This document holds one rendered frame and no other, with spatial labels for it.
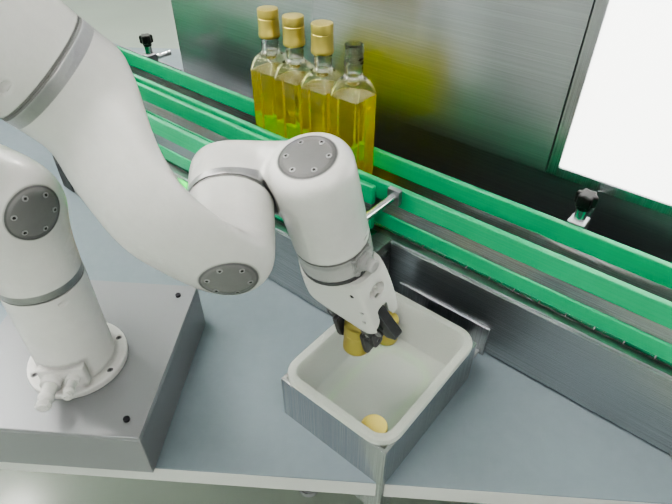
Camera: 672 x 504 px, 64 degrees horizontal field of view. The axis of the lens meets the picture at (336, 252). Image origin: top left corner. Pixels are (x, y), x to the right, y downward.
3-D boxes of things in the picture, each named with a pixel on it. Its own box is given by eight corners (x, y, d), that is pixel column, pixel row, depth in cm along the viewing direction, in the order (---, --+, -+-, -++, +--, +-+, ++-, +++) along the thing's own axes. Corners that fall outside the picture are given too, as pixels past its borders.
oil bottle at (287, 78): (321, 172, 101) (319, 58, 87) (301, 184, 98) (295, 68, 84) (299, 162, 104) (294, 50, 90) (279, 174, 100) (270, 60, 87)
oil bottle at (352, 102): (373, 192, 96) (379, 75, 82) (353, 207, 92) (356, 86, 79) (348, 181, 98) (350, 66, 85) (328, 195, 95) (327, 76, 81)
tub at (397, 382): (470, 375, 81) (480, 336, 75) (382, 487, 67) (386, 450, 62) (377, 320, 89) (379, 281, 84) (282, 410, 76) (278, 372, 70)
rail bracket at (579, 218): (588, 255, 83) (617, 181, 75) (571, 278, 79) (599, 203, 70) (562, 244, 85) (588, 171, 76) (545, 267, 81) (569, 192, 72)
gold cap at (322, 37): (338, 51, 83) (338, 22, 80) (323, 58, 81) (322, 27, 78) (321, 46, 85) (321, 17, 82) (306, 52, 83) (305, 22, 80)
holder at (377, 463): (485, 355, 84) (495, 321, 79) (381, 487, 68) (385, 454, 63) (395, 305, 93) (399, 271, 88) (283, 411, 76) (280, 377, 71)
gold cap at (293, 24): (310, 43, 86) (309, 14, 83) (294, 49, 83) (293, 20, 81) (293, 38, 87) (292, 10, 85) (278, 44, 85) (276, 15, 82)
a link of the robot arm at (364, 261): (397, 231, 51) (399, 249, 53) (327, 194, 55) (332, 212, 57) (347, 287, 48) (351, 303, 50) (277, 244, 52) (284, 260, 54)
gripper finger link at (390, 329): (412, 328, 56) (393, 335, 61) (358, 277, 56) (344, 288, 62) (405, 336, 56) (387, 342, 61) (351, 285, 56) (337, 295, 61)
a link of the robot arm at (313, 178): (167, 213, 42) (177, 134, 48) (215, 287, 50) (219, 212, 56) (358, 176, 41) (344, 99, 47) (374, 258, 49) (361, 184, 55)
